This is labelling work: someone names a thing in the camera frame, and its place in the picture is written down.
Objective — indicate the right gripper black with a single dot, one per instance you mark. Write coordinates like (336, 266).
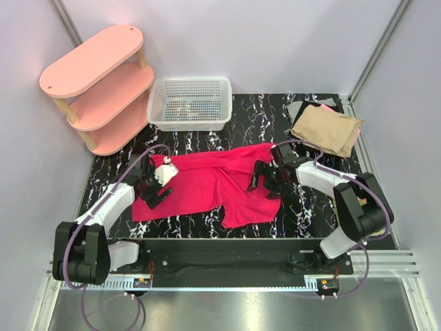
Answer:
(262, 168)

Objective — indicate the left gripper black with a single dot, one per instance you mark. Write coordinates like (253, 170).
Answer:
(153, 199)

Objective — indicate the red t shirt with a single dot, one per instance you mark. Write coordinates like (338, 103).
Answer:
(206, 180)

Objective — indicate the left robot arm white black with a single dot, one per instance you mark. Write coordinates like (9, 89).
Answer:
(83, 253)

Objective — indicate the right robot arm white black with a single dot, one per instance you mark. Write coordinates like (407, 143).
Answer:
(362, 209)

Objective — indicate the grey folded cloth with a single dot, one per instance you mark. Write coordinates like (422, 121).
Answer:
(296, 108)

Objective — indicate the folded beige t shirt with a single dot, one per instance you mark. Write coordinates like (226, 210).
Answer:
(333, 134)

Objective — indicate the pink folded cloth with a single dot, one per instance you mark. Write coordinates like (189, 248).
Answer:
(328, 109)

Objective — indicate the green treehouse book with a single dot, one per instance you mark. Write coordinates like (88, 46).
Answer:
(362, 201)

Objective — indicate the white perforated plastic basket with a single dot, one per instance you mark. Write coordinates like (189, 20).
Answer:
(190, 104)

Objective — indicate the pink three-tier shelf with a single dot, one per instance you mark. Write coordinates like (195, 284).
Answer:
(102, 87)

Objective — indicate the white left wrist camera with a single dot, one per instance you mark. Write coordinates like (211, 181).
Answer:
(164, 173)

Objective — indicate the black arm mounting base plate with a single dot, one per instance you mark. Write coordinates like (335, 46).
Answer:
(172, 255)

